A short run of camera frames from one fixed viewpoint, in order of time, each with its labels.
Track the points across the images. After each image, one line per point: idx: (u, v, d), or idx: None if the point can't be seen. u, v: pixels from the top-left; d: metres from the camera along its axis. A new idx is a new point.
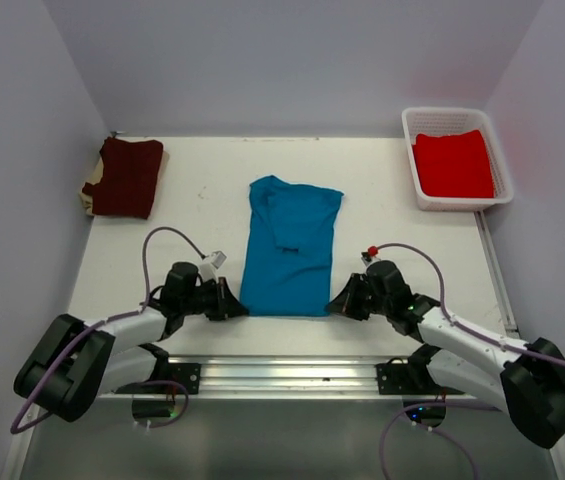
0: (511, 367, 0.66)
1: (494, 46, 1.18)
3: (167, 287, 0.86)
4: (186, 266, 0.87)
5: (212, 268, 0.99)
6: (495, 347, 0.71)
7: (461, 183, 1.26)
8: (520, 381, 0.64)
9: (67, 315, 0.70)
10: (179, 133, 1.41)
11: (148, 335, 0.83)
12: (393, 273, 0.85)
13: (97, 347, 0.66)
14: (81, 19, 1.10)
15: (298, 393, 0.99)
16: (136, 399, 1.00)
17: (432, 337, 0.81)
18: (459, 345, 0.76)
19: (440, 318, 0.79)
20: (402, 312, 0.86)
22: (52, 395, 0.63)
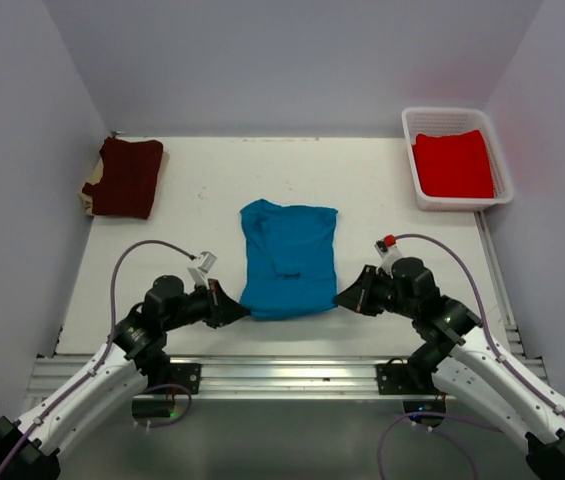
0: (562, 438, 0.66)
1: (495, 46, 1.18)
3: (146, 307, 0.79)
4: (170, 284, 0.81)
5: (204, 272, 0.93)
6: (547, 406, 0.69)
7: (462, 184, 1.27)
8: None
9: (1, 420, 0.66)
10: (179, 133, 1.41)
11: (118, 379, 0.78)
12: (425, 275, 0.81)
13: (26, 465, 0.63)
14: (80, 18, 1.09)
15: (299, 394, 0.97)
16: (136, 400, 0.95)
17: (464, 361, 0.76)
18: (501, 386, 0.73)
19: (485, 348, 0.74)
20: (434, 320, 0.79)
22: None
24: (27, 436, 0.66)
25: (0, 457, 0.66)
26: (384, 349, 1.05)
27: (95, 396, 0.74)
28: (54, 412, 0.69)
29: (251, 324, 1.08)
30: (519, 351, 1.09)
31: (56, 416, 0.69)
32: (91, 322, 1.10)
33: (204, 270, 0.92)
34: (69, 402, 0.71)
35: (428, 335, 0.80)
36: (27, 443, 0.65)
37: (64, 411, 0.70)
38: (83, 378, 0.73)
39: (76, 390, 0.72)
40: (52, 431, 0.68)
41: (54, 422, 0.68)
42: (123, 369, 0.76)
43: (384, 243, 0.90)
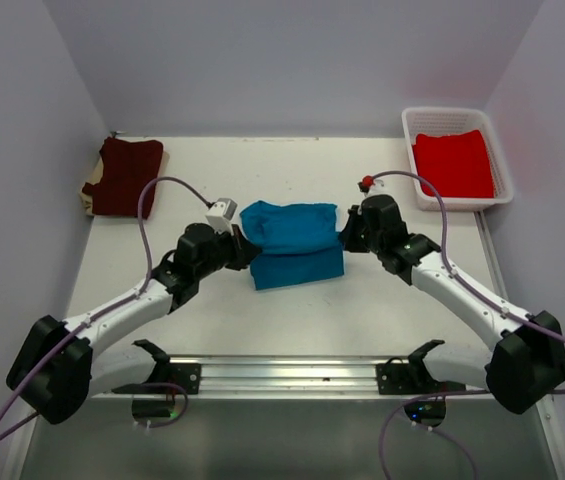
0: (507, 336, 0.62)
1: (494, 48, 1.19)
3: (179, 254, 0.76)
4: (201, 230, 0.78)
5: (226, 219, 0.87)
6: (494, 310, 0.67)
7: (462, 184, 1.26)
8: (516, 354, 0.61)
9: (48, 318, 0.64)
10: (179, 133, 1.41)
11: (154, 314, 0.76)
12: (391, 206, 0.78)
13: (72, 361, 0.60)
14: (81, 19, 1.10)
15: (299, 394, 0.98)
16: (136, 399, 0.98)
17: (423, 282, 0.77)
18: (454, 298, 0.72)
19: (439, 265, 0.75)
20: (395, 249, 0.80)
22: (34, 400, 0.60)
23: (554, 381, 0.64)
24: (74, 335, 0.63)
25: (39, 354, 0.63)
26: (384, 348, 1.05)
27: (131, 321, 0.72)
28: (101, 320, 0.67)
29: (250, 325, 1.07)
30: None
31: (103, 324, 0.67)
32: None
33: (227, 218, 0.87)
34: (115, 316, 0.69)
35: (389, 264, 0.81)
36: (75, 340, 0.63)
37: (111, 322, 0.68)
38: (129, 298, 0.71)
39: (121, 307, 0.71)
40: (99, 336, 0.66)
41: (100, 330, 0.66)
42: (164, 301, 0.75)
43: (363, 187, 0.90)
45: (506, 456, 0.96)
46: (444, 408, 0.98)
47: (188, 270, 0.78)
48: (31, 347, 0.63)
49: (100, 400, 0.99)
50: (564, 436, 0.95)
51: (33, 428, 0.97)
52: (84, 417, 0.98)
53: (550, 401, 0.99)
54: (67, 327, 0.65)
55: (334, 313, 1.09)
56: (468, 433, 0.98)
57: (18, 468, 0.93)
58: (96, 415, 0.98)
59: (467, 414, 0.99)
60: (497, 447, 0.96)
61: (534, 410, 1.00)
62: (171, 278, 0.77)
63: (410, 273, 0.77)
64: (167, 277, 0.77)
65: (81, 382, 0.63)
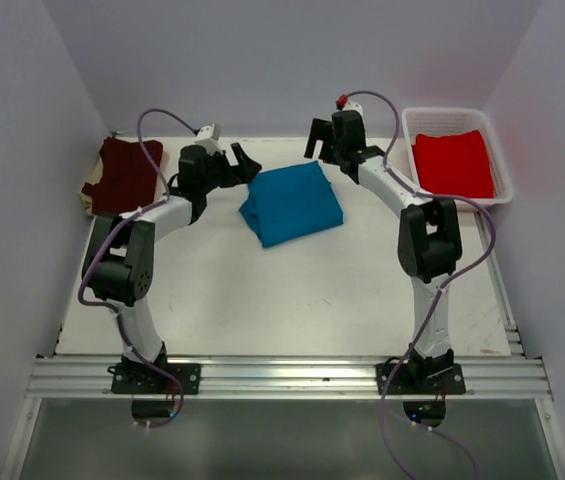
0: (411, 206, 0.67)
1: (493, 48, 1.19)
3: (183, 174, 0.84)
4: (195, 149, 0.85)
5: (215, 140, 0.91)
6: (408, 193, 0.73)
7: (461, 184, 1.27)
8: (412, 218, 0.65)
9: (105, 212, 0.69)
10: (179, 133, 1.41)
11: (178, 221, 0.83)
12: (353, 117, 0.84)
13: (143, 233, 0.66)
14: (81, 20, 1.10)
15: (298, 394, 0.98)
16: (136, 399, 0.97)
17: (366, 180, 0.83)
18: (384, 189, 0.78)
19: (379, 164, 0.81)
20: (349, 153, 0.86)
22: (117, 277, 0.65)
23: (448, 255, 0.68)
24: (133, 219, 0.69)
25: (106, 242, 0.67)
26: (383, 348, 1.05)
27: (168, 221, 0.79)
28: (149, 212, 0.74)
29: (249, 325, 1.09)
30: (519, 351, 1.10)
31: (151, 215, 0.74)
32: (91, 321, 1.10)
33: (214, 139, 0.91)
34: (159, 211, 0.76)
35: (342, 166, 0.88)
36: (136, 222, 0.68)
37: (157, 214, 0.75)
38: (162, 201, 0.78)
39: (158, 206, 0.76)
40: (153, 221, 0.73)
41: (152, 217, 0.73)
42: (187, 207, 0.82)
43: (339, 105, 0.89)
45: (506, 456, 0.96)
46: (444, 408, 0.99)
47: (194, 188, 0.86)
48: (98, 236, 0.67)
49: (99, 400, 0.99)
50: (564, 436, 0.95)
51: (32, 428, 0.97)
52: (84, 417, 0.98)
53: (550, 400, 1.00)
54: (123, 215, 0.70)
55: (333, 312, 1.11)
56: (468, 433, 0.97)
57: (18, 467, 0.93)
58: (95, 415, 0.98)
59: (467, 414, 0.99)
60: (497, 447, 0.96)
61: (534, 410, 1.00)
62: (182, 195, 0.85)
63: (356, 175, 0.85)
64: (178, 194, 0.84)
65: (150, 259, 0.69)
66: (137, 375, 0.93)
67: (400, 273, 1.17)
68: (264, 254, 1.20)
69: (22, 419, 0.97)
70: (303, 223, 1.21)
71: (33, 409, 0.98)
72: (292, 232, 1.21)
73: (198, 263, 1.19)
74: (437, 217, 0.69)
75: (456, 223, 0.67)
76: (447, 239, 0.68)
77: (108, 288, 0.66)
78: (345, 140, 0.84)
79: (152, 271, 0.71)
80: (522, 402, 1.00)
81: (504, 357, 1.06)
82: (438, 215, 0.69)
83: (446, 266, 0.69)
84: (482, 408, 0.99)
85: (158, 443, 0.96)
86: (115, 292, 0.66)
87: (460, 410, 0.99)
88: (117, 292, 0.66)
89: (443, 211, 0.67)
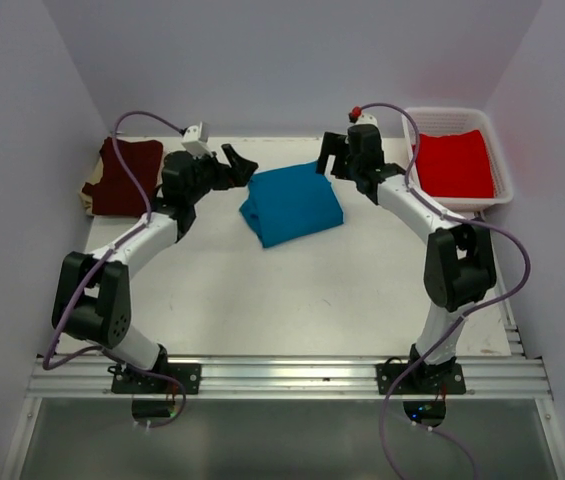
0: (440, 230, 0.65)
1: (493, 49, 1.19)
3: (168, 187, 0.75)
4: (180, 157, 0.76)
5: (201, 142, 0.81)
6: (435, 215, 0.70)
7: (461, 184, 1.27)
8: (443, 243, 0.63)
9: (75, 252, 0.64)
10: (179, 133, 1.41)
11: (162, 242, 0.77)
12: (372, 132, 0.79)
13: (113, 281, 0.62)
14: (81, 20, 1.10)
15: (299, 394, 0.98)
16: (136, 399, 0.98)
17: (386, 199, 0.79)
18: (407, 209, 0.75)
19: (400, 183, 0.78)
20: (368, 171, 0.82)
22: (89, 327, 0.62)
23: (480, 283, 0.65)
24: (105, 260, 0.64)
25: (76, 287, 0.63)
26: (383, 348, 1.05)
27: (150, 247, 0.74)
28: (124, 246, 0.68)
29: (249, 325, 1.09)
30: (519, 351, 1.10)
31: (128, 249, 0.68)
32: None
33: (200, 141, 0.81)
34: (136, 242, 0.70)
35: (360, 184, 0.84)
36: (107, 265, 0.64)
37: (134, 247, 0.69)
38: (139, 228, 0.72)
39: (134, 237, 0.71)
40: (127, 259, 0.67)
41: (126, 255, 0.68)
42: (171, 228, 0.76)
43: (353, 118, 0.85)
45: (506, 456, 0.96)
46: (444, 408, 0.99)
47: (181, 201, 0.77)
48: (67, 281, 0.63)
49: (100, 400, 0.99)
50: (564, 436, 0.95)
51: (32, 428, 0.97)
52: (85, 417, 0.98)
53: (550, 400, 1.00)
54: (94, 256, 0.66)
55: (333, 312, 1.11)
56: (468, 432, 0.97)
57: (18, 467, 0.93)
58: (95, 415, 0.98)
59: (467, 414, 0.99)
60: (498, 447, 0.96)
61: (534, 410, 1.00)
62: (167, 211, 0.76)
63: (376, 193, 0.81)
64: (162, 210, 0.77)
65: (123, 302, 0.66)
66: (138, 375, 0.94)
67: (399, 273, 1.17)
68: (265, 254, 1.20)
69: (22, 419, 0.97)
70: (300, 226, 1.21)
71: (33, 409, 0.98)
72: (292, 232, 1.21)
73: (198, 263, 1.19)
74: (467, 241, 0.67)
75: (490, 247, 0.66)
76: (479, 265, 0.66)
77: (80, 335, 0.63)
78: (364, 157, 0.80)
79: (127, 311, 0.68)
80: (522, 402, 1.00)
81: (504, 357, 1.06)
82: (468, 238, 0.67)
83: (477, 294, 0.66)
84: (482, 408, 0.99)
85: (158, 443, 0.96)
86: (87, 339, 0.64)
87: (460, 410, 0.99)
88: (90, 339, 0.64)
89: (476, 234, 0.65)
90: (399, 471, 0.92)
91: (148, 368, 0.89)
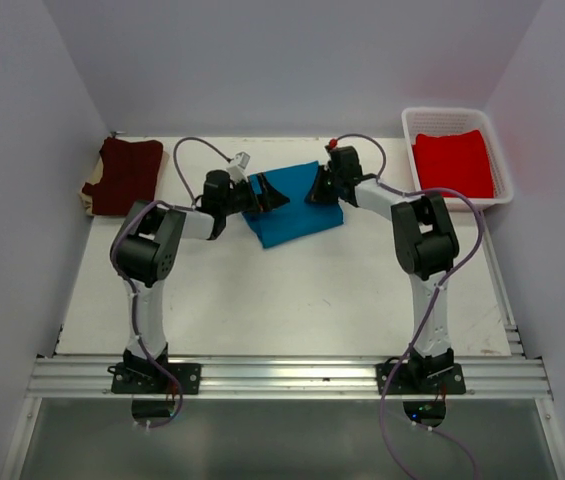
0: (400, 203, 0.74)
1: (493, 49, 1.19)
3: (207, 196, 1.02)
4: (220, 175, 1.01)
5: (241, 170, 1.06)
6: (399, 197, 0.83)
7: (461, 184, 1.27)
8: (402, 213, 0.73)
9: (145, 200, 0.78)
10: (179, 133, 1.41)
11: (200, 232, 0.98)
12: (348, 151, 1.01)
13: (174, 220, 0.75)
14: (80, 20, 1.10)
15: (299, 394, 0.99)
16: (136, 399, 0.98)
17: (366, 198, 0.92)
18: (380, 200, 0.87)
19: (372, 183, 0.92)
20: (349, 181, 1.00)
22: (143, 253, 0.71)
23: (443, 248, 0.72)
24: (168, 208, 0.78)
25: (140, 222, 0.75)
26: (383, 348, 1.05)
27: (189, 225, 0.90)
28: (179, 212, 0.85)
29: (249, 325, 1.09)
30: (519, 351, 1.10)
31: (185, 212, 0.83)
32: (91, 322, 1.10)
33: (242, 167, 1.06)
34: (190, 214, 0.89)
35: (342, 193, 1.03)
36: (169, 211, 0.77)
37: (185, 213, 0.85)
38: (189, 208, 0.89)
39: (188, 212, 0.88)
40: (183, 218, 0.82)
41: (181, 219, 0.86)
42: (207, 223, 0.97)
43: (328, 147, 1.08)
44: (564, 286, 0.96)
45: (506, 456, 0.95)
46: (445, 408, 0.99)
47: (215, 208, 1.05)
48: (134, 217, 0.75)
49: (100, 401, 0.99)
50: (564, 436, 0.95)
51: (32, 428, 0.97)
52: (85, 417, 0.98)
53: (550, 400, 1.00)
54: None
55: (334, 312, 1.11)
56: (468, 433, 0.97)
57: (18, 468, 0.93)
58: (95, 415, 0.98)
59: (467, 414, 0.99)
60: (498, 446, 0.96)
61: (534, 410, 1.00)
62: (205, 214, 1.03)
63: (356, 195, 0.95)
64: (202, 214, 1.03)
65: (175, 245, 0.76)
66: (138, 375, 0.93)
67: (400, 272, 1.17)
68: (265, 254, 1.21)
69: (22, 419, 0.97)
70: (300, 228, 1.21)
71: (33, 409, 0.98)
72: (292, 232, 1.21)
73: (197, 263, 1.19)
74: (428, 215, 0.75)
75: (447, 216, 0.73)
76: (440, 233, 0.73)
77: (133, 263, 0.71)
78: (345, 171, 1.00)
79: (174, 259, 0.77)
80: (522, 402, 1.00)
81: (505, 357, 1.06)
82: (429, 213, 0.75)
83: (443, 259, 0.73)
84: (482, 408, 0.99)
85: (157, 443, 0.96)
86: (138, 268, 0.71)
87: (460, 410, 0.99)
88: (140, 268, 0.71)
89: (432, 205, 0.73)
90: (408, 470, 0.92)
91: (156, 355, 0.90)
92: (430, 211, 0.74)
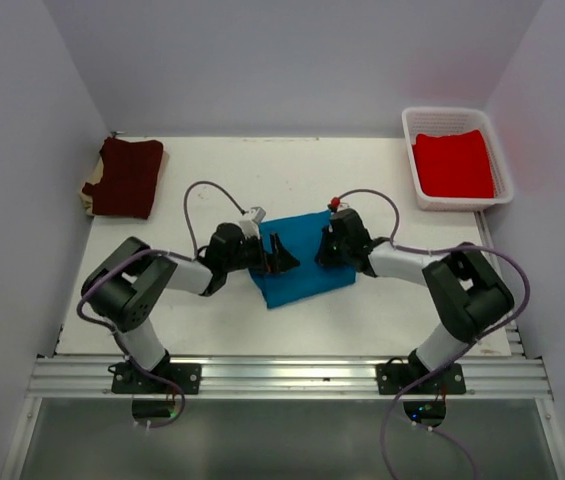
0: (433, 264, 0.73)
1: (493, 48, 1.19)
3: (212, 249, 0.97)
4: (229, 229, 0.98)
5: (254, 223, 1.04)
6: (424, 254, 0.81)
7: (462, 184, 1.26)
8: (439, 274, 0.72)
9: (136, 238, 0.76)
10: (179, 133, 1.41)
11: (193, 285, 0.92)
12: (352, 216, 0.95)
13: (162, 268, 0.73)
14: (80, 19, 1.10)
15: (299, 394, 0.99)
16: (136, 399, 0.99)
17: (384, 264, 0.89)
18: (404, 264, 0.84)
19: (386, 246, 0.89)
20: (359, 250, 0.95)
22: (119, 297, 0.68)
23: (492, 303, 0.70)
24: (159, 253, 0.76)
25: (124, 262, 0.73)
26: (384, 348, 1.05)
27: (185, 276, 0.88)
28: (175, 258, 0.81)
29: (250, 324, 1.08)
30: (519, 351, 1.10)
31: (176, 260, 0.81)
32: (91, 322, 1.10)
33: (256, 222, 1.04)
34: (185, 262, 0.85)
35: (354, 263, 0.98)
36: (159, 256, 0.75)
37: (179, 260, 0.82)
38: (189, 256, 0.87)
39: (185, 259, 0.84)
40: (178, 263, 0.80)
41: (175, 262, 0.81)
42: (204, 275, 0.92)
43: (331, 207, 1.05)
44: None
45: (507, 457, 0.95)
46: (444, 408, 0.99)
47: (218, 264, 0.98)
48: (120, 254, 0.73)
49: (101, 401, 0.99)
50: (564, 434, 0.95)
51: (33, 429, 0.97)
52: (85, 417, 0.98)
53: (550, 400, 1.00)
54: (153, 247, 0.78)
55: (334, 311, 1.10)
56: (468, 433, 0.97)
57: (18, 468, 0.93)
58: (96, 415, 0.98)
59: (468, 413, 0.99)
60: (498, 446, 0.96)
61: (534, 409, 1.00)
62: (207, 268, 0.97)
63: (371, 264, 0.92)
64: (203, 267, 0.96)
65: (154, 294, 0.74)
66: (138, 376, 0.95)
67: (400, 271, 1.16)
68: None
69: (22, 420, 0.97)
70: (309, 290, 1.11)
71: (33, 410, 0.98)
72: (302, 291, 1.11)
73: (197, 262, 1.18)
74: (464, 269, 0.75)
75: (488, 267, 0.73)
76: (486, 286, 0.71)
77: (105, 303, 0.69)
78: (352, 239, 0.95)
79: (150, 308, 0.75)
80: (522, 402, 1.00)
81: (505, 357, 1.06)
82: (465, 268, 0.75)
83: (495, 314, 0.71)
84: (482, 408, 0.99)
85: (158, 443, 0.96)
86: (109, 309, 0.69)
87: (460, 410, 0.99)
88: (112, 310, 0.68)
89: (470, 260, 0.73)
90: (392, 469, 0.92)
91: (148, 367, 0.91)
92: (465, 264, 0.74)
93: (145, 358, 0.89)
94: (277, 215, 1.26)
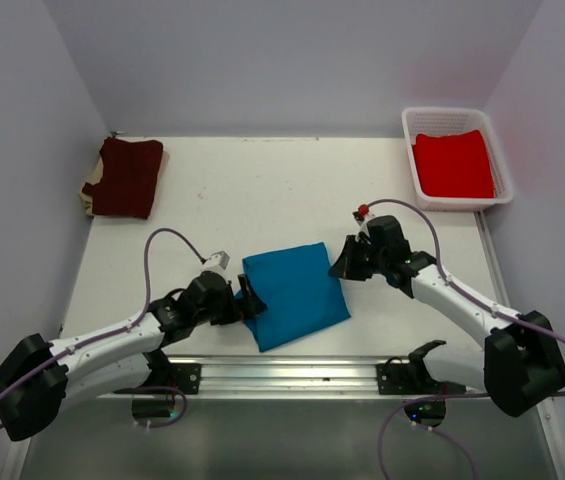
0: (497, 334, 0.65)
1: (493, 49, 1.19)
3: (187, 293, 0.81)
4: (212, 278, 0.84)
5: (221, 268, 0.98)
6: (485, 311, 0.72)
7: (463, 185, 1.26)
8: (503, 350, 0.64)
9: (35, 337, 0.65)
10: (179, 133, 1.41)
11: (140, 349, 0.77)
12: (392, 225, 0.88)
13: (42, 390, 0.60)
14: (80, 19, 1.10)
15: (299, 394, 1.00)
16: (136, 399, 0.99)
17: (426, 295, 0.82)
18: (451, 305, 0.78)
19: (436, 276, 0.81)
20: (397, 263, 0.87)
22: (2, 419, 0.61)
23: (552, 383, 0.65)
24: (55, 360, 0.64)
25: (17, 371, 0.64)
26: (384, 347, 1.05)
27: (123, 351, 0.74)
28: (84, 349, 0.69)
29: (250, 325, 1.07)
30: None
31: (87, 352, 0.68)
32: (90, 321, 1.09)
33: (220, 266, 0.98)
34: (98, 345, 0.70)
35: (391, 278, 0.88)
36: (54, 366, 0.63)
37: (95, 351, 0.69)
38: (119, 331, 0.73)
39: (109, 339, 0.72)
40: (78, 365, 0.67)
41: (82, 358, 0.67)
42: (154, 338, 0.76)
43: (360, 214, 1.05)
44: None
45: (507, 457, 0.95)
46: (444, 408, 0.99)
47: (188, 312, 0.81)
48: (14, 360, 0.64)
49: (100, 401, 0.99)
50: (564, 435, 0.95)
51: None
52: (85, 417, 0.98)
53: (550, 400, 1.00)
54: (52, 350, 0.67)
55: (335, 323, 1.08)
56: (468, 433, 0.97)
57: (18, 467, 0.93)
58: (96, 414, 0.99)
59: (467, 412, 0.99)
60: (498, 447, 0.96)
61: (534, 410, 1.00)
62: (171, 316, 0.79)
63: (411, 285, 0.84)
64: (168, 313, 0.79)
65: (50, 411, 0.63)
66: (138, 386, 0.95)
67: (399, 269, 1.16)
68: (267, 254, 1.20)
69: None
70: (304, 326, 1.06)
71: None
72: (295, 329, 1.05)
73: (195, 262, 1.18)
74: (525, 335, 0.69)
75: (554, 344, 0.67)
76: (548, 365, 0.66)
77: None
78: (391, 251, 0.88)
79: (53, 419, 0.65)
80: None
81: None
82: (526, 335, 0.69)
83: (547, 394, 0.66)
84: (483, 409, 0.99)
85: (158, 443, 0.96)
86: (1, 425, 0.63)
87: (459, 410, 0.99)
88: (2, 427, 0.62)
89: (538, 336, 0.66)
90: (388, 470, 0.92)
91: (137, 385, 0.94)
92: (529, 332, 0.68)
93: (132, 381, 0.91)
94: (277, 215, 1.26)
